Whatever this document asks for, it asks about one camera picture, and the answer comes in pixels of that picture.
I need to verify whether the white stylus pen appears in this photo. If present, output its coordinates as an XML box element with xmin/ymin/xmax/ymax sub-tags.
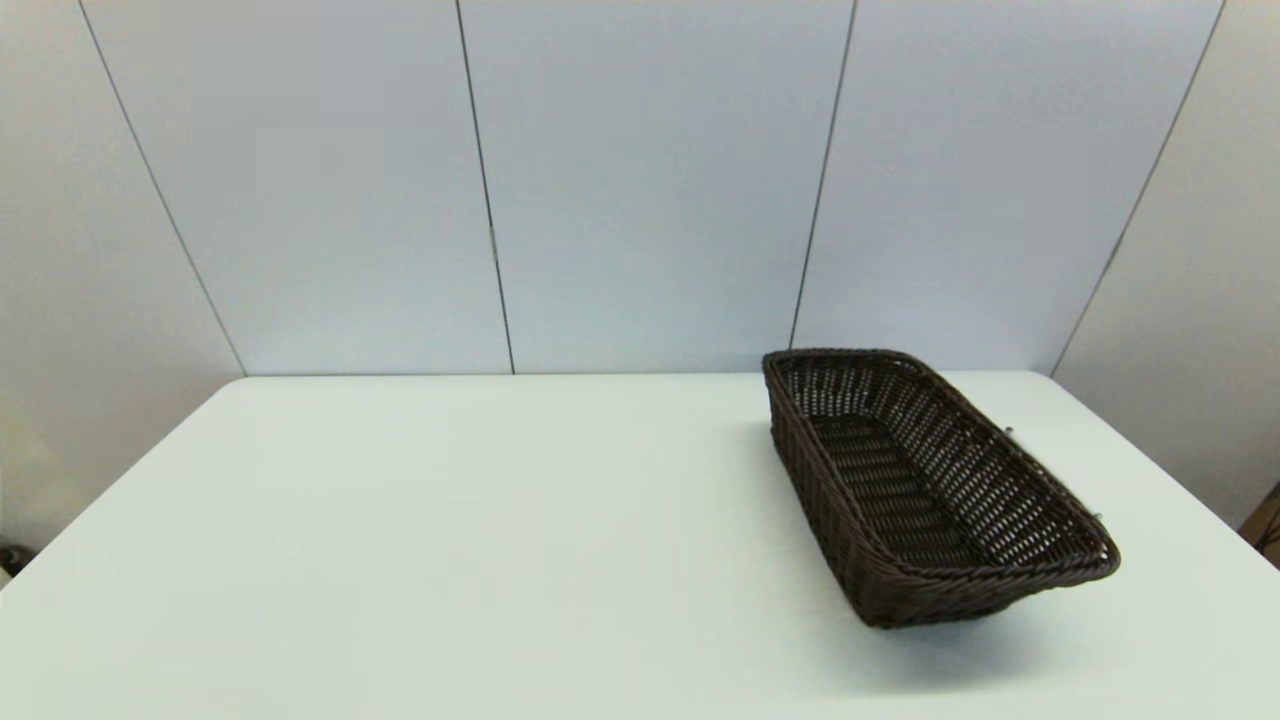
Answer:
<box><xmin>1003</xmin><ymin>426</ymin><xmax>1104</xmax><ymax>522</ymax></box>

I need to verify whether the dark brown wicker basket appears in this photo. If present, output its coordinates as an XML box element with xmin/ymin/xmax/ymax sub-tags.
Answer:
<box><xmin>761</xmin><ymin>347</ymin><xmax>1122</xmax><ymax>630</ymax></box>

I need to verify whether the brown wooden furniture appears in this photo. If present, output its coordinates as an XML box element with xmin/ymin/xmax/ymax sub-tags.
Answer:
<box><xmin>1238</xmin><ymin>480</ymin><xmax>1280</xmax><ymax>567</ymax></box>

